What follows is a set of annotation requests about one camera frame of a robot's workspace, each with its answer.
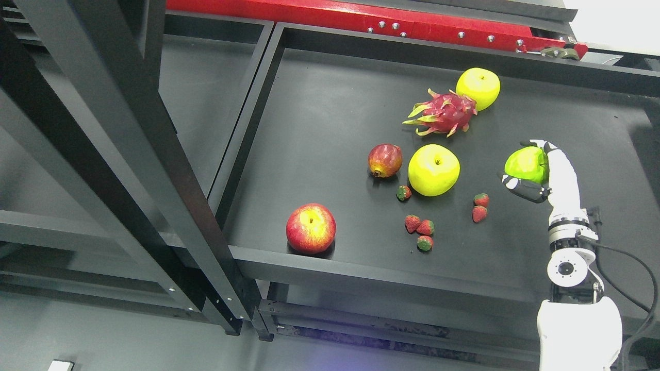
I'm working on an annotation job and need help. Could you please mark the strawberry beside pomegranate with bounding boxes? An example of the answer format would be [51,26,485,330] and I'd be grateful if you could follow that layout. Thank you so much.
[396,185,412,202]

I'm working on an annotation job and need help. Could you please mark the red metal beam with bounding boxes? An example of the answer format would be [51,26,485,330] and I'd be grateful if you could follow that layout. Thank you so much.
[166,1,589,59]

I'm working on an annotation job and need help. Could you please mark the green apple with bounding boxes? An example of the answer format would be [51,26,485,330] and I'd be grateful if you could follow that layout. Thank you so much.
[504,146,549,184]

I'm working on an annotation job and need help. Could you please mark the yellow apple far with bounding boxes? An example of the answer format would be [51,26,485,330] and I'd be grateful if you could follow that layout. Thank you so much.
[454,68,501,113]

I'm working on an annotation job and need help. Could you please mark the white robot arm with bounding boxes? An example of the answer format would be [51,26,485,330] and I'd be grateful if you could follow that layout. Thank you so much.
[537,213,622,370]

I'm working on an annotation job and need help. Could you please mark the black metal shelf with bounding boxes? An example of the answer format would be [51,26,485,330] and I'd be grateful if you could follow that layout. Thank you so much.
[2,1,658,370]

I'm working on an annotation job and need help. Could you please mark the pink dragon fruit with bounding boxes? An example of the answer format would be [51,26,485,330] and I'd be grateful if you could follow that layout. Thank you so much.
[402,88,478,137]

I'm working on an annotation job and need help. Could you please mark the strawberry front middle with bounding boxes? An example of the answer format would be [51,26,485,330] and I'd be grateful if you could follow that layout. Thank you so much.
[416,219,435,235]

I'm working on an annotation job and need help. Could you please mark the strawberry right lower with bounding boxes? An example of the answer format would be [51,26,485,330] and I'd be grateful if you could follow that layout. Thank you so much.
[471,205,488,223]

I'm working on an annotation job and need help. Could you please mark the strawberry front bottom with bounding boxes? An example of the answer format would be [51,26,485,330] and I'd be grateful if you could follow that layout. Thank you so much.
[416,235,434,252]

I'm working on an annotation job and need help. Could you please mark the red apple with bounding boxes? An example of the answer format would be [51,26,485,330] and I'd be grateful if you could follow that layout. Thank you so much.
[285,204,336,255]

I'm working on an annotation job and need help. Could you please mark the yellow apple near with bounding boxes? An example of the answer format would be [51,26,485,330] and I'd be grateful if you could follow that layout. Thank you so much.
[408,144,460,197]

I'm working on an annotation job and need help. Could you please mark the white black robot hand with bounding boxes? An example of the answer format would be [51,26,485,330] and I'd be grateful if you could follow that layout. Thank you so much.
[498,139,588,228]

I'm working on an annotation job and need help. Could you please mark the strawberry front left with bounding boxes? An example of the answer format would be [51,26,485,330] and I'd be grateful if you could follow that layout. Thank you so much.
[404,214,422,234]

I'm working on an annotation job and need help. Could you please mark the red pomegranate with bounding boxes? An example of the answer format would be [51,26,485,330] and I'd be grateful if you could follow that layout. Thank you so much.
[368,143,403,178]

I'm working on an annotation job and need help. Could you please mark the strawberry right upper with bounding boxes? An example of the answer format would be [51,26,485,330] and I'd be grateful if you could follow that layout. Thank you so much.
[472,193,490,208]

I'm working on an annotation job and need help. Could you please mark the yellow apple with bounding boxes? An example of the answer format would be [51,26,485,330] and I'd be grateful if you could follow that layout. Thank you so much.
[408,144,460,197]
[454,68,501,113]

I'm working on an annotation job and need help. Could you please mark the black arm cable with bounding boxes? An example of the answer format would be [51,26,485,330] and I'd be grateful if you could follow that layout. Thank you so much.
[577,206,659,371]

